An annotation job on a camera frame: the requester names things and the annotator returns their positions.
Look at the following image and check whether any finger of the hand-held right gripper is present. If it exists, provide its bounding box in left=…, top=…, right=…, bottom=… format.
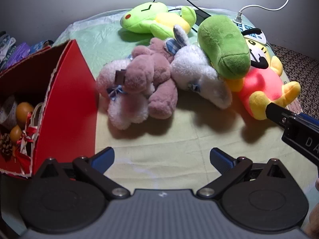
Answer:
left=265, top=103, right=303, bottom=130

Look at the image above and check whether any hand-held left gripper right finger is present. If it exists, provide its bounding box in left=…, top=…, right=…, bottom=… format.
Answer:
left=197, top=147, right=287, bottom=200

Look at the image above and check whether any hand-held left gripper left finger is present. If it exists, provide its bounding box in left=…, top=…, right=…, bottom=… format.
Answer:
left=37, top=147, right=130, bottom=200

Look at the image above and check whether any yellow tiger plush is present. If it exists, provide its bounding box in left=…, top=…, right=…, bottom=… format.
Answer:
left=224, top=28, right=301, bottom=120

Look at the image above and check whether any white fluffy plush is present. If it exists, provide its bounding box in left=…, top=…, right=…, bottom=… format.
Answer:
left=96, top=56, right=155, bottom=130

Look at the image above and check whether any red cardboard box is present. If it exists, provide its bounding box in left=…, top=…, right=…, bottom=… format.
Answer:
left=0, top=39, right=98, bottom=180

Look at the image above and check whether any green crocodile plush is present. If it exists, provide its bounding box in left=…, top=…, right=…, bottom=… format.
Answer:
left=198, top=15, right=251, bottom=80

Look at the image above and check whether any white bunny plush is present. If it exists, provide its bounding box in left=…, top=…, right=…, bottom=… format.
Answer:
left=170, top=24, right=233, bottom=109

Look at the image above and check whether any pink teddy bear plush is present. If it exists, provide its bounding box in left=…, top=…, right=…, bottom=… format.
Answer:
left=124, top=37, right=178, bottom=119

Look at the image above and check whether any person's right hand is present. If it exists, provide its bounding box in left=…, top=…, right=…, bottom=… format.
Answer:
left=308, top=179, right=319, bottom=232

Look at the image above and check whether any speckled brown carpet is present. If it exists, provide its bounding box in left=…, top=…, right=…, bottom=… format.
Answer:
left=270, top=44, right=319, bottom=122

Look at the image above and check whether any light green bed sheet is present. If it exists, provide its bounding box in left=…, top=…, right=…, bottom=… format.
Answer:
left=52, top=5, right=318, bottom=200

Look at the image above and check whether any red white ribbon decoration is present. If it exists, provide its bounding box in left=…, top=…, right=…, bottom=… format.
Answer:
left=14, top=102, right=43, bottom=175

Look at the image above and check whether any white power strip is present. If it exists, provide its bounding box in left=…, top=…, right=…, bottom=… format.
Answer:
left=233, top=21, right=267, bottom=45

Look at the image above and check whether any small orange ball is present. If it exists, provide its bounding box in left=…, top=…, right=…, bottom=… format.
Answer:
left=10, top=126, right=22, bottom=141

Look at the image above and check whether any large orange ball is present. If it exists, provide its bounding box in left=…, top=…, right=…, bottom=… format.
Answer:
left=16, top=102, right=34, bottom=123

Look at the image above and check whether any brown pine cone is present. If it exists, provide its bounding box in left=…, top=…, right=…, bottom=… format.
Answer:
left=0, top=133, right=13, bottom=158

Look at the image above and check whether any white measuring tape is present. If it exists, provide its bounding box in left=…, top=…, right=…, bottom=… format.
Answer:
left=0, top=96, right=18, bottom=130

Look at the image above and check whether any blue patterned cloth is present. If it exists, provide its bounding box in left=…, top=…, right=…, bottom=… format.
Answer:
left=30, top=40, right=54, bottom=54

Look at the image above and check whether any purple packet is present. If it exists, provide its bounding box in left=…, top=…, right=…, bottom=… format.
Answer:
left=4, top=42, right=31, bottom=68

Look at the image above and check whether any green frog plush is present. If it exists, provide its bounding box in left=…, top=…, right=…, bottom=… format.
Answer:
left=120, top=2, right=197, bottom=40

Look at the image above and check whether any pile of clothes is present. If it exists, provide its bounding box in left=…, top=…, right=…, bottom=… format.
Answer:
left=0, top=31, right=17, bottom=66

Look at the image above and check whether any white cable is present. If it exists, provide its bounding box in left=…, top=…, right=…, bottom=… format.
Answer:
left=233, top=0, right=297, bottom=23

